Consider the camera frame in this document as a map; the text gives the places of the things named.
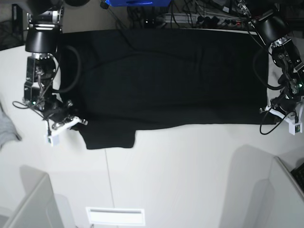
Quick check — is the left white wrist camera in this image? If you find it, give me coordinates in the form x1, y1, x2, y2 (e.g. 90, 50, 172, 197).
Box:
268, 105, 304, 136

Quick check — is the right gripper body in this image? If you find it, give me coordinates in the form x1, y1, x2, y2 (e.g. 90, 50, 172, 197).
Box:
42, 98, 88, 130

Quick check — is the black T-shirt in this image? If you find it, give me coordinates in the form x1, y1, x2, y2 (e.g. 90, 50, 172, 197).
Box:
60, 29, 268, 150

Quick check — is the black panel at left top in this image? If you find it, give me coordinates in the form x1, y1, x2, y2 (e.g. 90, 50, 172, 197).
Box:
11, 4, 23, 31

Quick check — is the grey cloth at left edge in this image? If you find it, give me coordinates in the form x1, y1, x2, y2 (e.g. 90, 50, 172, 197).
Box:
0, 101, 22, 150

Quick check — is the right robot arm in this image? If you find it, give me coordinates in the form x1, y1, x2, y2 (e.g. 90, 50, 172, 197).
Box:
23, 0, 87, 132

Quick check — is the blue box at top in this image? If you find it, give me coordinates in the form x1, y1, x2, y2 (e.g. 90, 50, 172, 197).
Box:
105, 0, 171, 7

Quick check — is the black keyboard at right edge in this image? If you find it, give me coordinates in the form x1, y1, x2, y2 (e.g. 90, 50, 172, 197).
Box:
291, 164, 304, 190

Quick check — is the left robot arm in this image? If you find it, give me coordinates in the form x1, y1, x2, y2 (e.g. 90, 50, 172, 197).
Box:
247, 9, 304, 115

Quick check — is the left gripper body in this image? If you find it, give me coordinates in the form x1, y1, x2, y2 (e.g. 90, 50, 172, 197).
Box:
259, 94, 302, 121

